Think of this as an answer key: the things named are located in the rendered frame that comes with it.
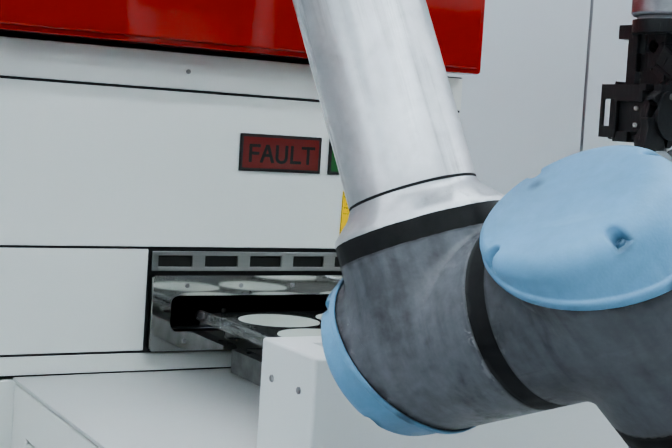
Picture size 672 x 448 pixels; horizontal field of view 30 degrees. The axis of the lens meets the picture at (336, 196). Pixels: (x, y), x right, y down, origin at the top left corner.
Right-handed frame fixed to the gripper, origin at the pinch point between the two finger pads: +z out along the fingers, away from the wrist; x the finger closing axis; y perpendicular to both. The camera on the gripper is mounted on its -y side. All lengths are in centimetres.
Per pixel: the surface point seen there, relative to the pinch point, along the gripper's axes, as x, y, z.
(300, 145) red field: 10, 58, -5
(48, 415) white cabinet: 46, 44, 25
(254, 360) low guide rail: 19, 49, 21
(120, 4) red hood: 37, 53, -21
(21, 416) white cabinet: 46, 54, 28
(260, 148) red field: 15, 58, -5
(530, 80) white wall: -144, 205, -25
